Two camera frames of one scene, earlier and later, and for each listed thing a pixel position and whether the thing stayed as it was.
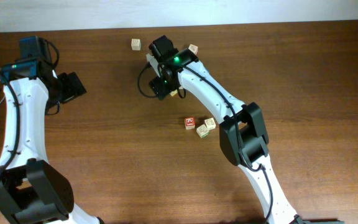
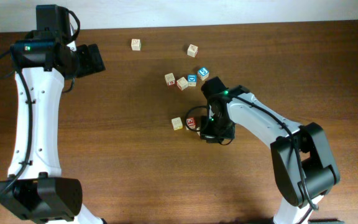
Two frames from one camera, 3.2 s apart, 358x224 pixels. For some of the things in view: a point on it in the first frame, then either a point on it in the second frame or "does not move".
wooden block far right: [194, 48] does not move
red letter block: [189, 122] does not move
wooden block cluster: [173, 93] to [177, 123]
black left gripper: [74, 86] to [94, 61]
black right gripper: [160, 89] to [206, 133]
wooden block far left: [135, 44] does not move
